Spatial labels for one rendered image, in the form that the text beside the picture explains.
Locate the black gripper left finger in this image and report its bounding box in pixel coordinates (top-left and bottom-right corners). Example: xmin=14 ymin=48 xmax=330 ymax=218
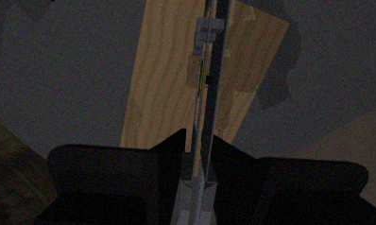
xmin=47 ymin=129 xmax=186 ymax=225

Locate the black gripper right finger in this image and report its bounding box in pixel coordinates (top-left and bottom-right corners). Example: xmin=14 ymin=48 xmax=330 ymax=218
xmin=211 ymin=135 xmax=369 ymax=225

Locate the wooden board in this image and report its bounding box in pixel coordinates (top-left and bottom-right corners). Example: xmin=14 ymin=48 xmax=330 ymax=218
xmin=119 ymin=0 xmax=290 ymax=152

